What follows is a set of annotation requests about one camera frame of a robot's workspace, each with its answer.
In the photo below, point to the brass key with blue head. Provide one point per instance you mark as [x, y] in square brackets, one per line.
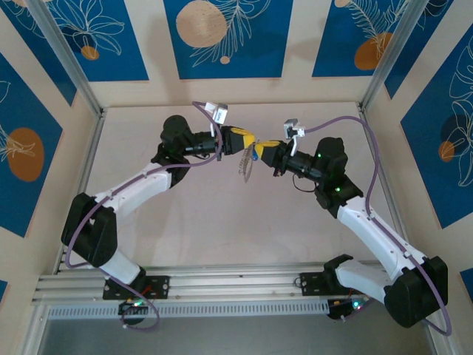
[253, 158]

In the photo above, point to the grey spiral coil keyring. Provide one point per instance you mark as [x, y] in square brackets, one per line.
[245, 168]

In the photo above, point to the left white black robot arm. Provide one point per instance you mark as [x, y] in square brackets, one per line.
[129, 192]

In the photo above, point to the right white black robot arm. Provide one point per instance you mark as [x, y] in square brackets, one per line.
[373, 236]

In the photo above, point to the grey metal panel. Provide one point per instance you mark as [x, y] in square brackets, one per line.
[240, 336]

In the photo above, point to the aluminium table side rail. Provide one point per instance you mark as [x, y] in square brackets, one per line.
[88, 155]
[391, 199]

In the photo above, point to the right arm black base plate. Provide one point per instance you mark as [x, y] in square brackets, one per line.
[306, 283]

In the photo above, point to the aluminium corner post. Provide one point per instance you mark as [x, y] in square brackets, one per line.
[394, 51]
[65, 51]

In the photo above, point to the aluminium base rail beam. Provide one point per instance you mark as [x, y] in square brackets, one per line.
[240, 281]

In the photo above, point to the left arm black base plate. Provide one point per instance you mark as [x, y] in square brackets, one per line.
[162, 286]

